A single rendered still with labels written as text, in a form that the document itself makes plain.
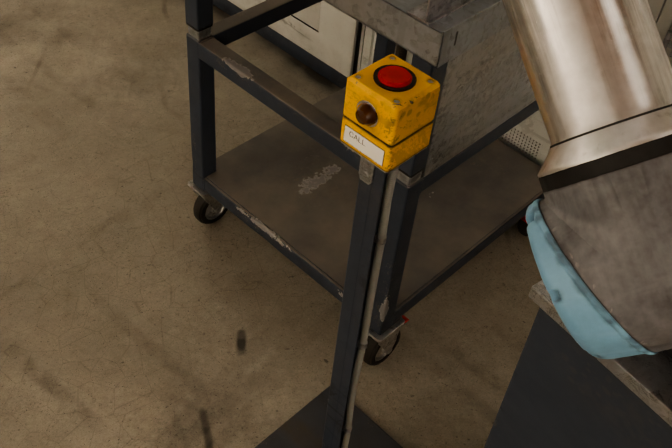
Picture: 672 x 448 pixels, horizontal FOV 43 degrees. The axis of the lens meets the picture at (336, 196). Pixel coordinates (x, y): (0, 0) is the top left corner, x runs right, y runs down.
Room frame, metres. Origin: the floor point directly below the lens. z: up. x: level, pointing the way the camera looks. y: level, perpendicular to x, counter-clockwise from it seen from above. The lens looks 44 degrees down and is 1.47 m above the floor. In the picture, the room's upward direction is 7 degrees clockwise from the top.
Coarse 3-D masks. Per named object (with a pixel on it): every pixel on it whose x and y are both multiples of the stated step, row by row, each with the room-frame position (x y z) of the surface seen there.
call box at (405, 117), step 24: (360, 72) 0.80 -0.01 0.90; (360, 96) 0.78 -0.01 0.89; (384, 96) 0.76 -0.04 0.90; (408, 96) 0.77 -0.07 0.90; (432, 96) 0.79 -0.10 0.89; (384, 120) 0.75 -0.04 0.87; (408, 120) 0.76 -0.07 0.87; (432, 120) 0.80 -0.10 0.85; (360, 144) 0.77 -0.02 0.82; (384, 144) 0.75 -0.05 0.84; (408, 144) 0.77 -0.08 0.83; (384, 168) 0.74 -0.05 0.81
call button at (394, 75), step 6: (390, 66) 0.81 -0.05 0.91; (396, 66) 0.81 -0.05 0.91; (378, 72) 0.80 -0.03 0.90; (384, 72) 0.80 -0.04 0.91; (390, 72) 0.80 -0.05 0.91; (396, 72) 0.80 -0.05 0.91; (402, 72) 0.80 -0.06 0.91; (408, 72) 0.80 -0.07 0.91; (378, 78) 0.79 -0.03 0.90; (384, 78) 0.79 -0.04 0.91; (390, 78) 0.79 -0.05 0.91; (396, 78) 0.79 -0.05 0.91; (402, 78) 0.79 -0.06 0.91; (408, 78) 0.79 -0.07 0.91; (384, 84) 0.78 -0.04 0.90; (390, 84) 0.78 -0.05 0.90; (396, 84) 0.78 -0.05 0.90; (402, 84) 0.78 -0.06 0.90; (408, 84) 0.79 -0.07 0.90
